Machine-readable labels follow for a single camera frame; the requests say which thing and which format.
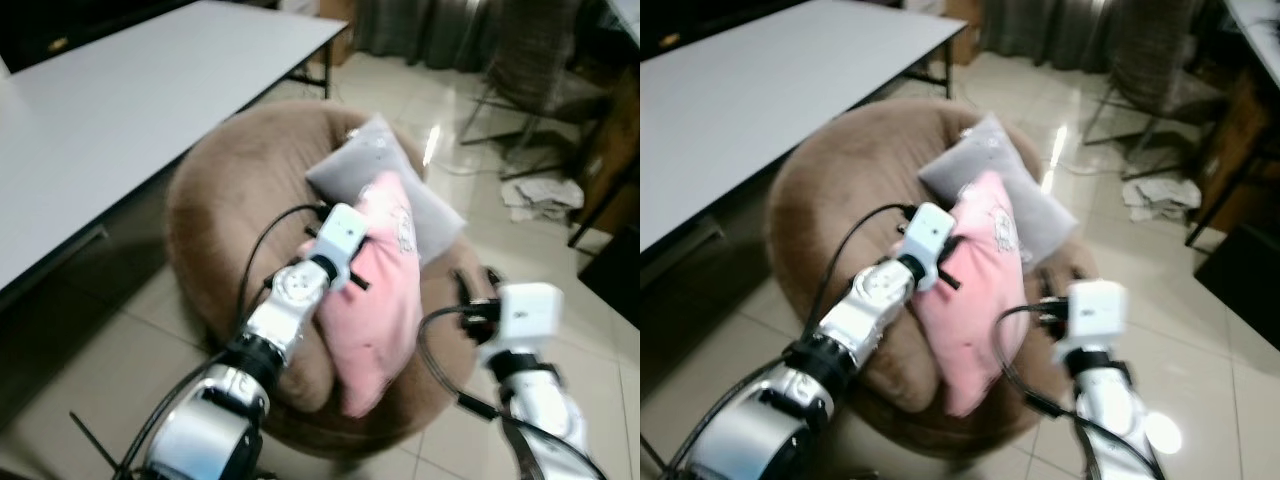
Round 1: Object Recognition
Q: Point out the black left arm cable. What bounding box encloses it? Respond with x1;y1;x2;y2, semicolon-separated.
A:
815;203;916;321
235;203;331;326

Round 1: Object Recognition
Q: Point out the grey pillow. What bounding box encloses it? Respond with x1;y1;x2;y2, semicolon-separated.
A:
918;112;1079;269
305;112;468;266

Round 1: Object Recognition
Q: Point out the small white table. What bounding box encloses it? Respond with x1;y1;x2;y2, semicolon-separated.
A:
1225;0;1280;86

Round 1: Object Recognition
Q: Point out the dark wooden cabinet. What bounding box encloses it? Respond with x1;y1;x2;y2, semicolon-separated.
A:
568;65;641;251
1185;65;1280;251

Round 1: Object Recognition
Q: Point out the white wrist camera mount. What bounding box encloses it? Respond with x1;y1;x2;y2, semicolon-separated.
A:
898;203;956;293
478;282;566;366
312;203;369;293
1050;280;1129;363

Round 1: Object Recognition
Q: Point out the metal frame chair grey fabric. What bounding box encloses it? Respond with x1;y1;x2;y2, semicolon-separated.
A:
1083;0;1231;181
460;0;606;181

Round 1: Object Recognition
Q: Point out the black box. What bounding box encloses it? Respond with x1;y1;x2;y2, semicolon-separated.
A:
1195;225;1280;351
578;228;641;326

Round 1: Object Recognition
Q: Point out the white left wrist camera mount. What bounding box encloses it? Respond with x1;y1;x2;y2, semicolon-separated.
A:
312;203;369;293
898;203;956;293

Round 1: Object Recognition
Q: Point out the brown cardboard box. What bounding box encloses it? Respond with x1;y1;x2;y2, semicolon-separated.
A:
945;0;986;66
318;0;359;69

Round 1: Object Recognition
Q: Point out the brown beanbag sofa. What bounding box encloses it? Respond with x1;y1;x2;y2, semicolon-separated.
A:
165;98;506;461
765;98;1101;461

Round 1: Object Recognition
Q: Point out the long white table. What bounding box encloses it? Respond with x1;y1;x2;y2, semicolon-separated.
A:
640;0;969;256
0;0;349;301

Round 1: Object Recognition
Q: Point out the pink pillow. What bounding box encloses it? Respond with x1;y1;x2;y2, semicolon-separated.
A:
300;170;426;419
910;170;1031;419

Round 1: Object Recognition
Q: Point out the grey curtain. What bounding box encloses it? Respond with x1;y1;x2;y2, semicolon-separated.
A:
355;0;501;61
980;0;1121;61

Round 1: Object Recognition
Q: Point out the crumpled white cloth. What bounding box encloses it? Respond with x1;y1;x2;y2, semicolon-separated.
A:
500;175;586;223
1122;175;1203;223

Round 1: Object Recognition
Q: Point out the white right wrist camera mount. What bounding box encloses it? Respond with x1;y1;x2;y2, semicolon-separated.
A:
1050;280;1129;363
478;282;566;366

